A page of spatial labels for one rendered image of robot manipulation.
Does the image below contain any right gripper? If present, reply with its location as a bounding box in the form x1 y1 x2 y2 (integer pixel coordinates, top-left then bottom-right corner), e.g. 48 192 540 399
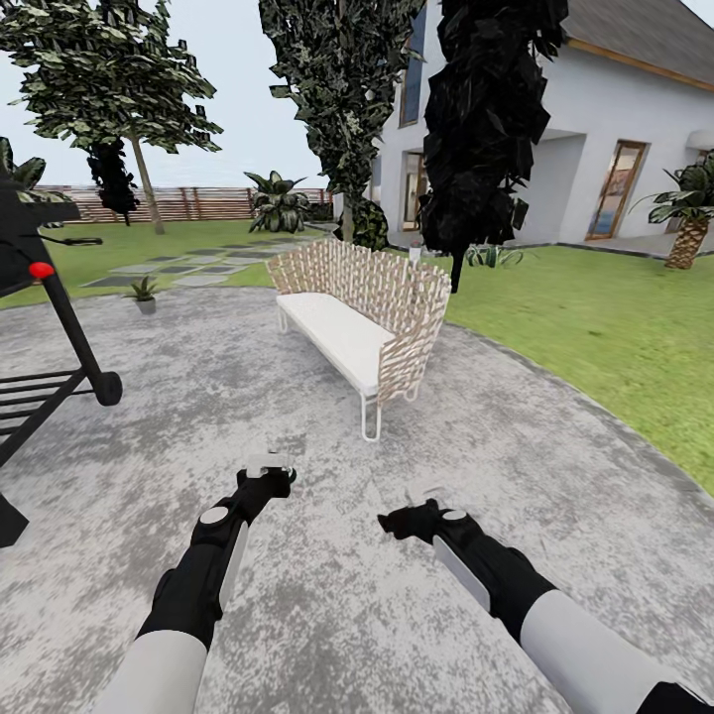
378 498 437 539

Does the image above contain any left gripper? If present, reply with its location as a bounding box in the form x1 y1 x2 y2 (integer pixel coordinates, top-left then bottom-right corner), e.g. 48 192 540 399
237 469 291 511

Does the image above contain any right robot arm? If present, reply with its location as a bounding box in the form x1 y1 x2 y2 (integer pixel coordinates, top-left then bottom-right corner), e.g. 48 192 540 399
378 477 714 714

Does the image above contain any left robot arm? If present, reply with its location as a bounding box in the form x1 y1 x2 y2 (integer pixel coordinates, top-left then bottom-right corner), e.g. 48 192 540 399
92 452 296 714

